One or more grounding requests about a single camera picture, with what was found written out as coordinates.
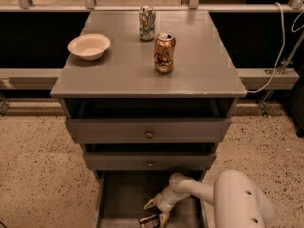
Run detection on white cable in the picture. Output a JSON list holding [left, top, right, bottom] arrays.
[[246, 1, 304, 95]]

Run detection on white bowl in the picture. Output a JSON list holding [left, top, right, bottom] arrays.
[[67, 34, 111, 61]]

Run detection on grey wooden drawer cabinet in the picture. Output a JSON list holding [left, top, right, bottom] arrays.
[[50, 9, 248, 228]]

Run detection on grey top drawer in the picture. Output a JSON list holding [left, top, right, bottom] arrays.
[[66, 118, 231, 144]]

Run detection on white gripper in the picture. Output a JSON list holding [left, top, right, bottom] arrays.
[[143, 187, 179, 228]]

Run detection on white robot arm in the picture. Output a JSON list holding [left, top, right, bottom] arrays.
[[144, 169, 275, 228]]

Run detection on round top drawer knob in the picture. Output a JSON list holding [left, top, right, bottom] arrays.
[[145, 129, 154, 139]]

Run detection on metal railing frame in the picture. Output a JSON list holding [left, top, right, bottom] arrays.
[[1, 0, 303, 92]]

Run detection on round drawer knob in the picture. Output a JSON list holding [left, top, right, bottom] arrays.
[[145, 129, 154, 139], [147, 161, 154, 168]]

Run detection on green white soda can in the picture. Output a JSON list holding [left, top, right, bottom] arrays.
[[139, 6, 156, 41]]

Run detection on grey open bottom drawer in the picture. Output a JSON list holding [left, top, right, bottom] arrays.
[[93, 171, 209, 228]]

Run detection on round middle drawer knob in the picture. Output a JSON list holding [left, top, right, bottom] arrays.
[[147, 161, 154, 168]]

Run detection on grey middle drawer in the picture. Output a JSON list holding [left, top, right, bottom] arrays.
[[83, 152, 215, 171]]

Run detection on metal stand leg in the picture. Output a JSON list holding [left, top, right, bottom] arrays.
[[258, 32, 304, 117]]

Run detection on orange soda can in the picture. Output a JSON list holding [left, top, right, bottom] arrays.
[[154, 31, 176, 74]]

